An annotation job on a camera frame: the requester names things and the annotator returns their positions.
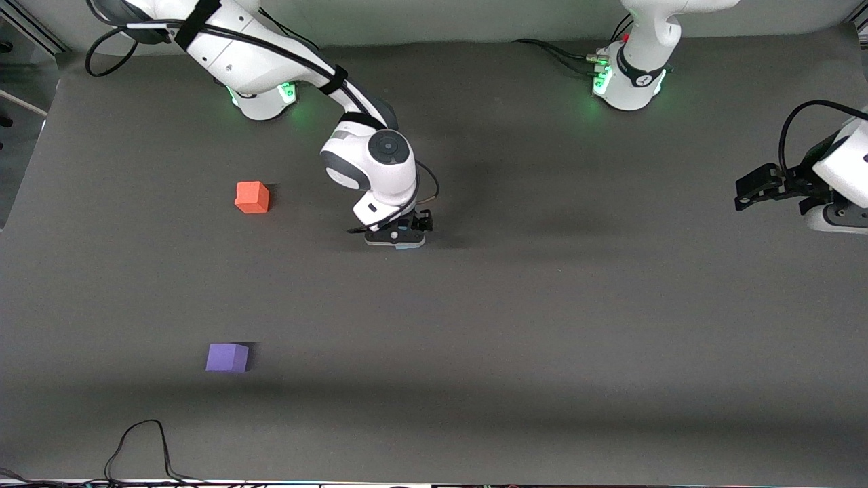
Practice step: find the light blue foam block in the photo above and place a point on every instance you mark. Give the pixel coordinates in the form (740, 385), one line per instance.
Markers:
(409, 247)

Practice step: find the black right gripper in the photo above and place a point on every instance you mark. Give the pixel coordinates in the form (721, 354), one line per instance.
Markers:
(421, 221)

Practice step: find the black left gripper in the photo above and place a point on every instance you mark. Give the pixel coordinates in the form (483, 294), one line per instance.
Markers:
(804, 181)

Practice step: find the purple foam block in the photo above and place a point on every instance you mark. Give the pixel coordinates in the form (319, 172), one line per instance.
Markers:
(227, 358)

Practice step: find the orange foam block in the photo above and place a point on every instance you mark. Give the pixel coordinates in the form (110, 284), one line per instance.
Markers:
(252, 197)

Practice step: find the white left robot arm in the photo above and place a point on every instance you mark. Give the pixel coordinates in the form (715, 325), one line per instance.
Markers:
(641, 74)

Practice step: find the aluminium frame rail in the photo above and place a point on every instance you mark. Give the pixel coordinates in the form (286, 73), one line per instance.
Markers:
(861, 27)
(37, 30)

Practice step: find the dark grey table mat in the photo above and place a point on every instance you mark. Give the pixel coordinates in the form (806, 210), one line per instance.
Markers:
(475, 305)

